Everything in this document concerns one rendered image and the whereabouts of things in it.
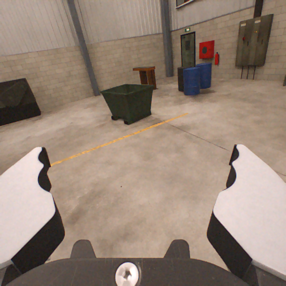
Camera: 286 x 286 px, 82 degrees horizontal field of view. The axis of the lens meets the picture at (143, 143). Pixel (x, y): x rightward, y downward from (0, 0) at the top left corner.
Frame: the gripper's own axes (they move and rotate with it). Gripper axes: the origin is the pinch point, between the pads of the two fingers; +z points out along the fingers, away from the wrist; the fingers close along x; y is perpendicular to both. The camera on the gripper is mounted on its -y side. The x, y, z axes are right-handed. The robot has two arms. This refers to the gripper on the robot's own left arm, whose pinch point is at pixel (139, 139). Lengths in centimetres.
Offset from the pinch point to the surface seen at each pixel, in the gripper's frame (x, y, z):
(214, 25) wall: 306, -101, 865
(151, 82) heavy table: 27, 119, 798
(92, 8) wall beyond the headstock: -238, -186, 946
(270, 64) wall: 451, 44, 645
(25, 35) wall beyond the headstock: -498, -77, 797
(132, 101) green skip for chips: -33, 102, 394
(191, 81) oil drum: 161, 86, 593
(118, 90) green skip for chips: -83, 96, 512
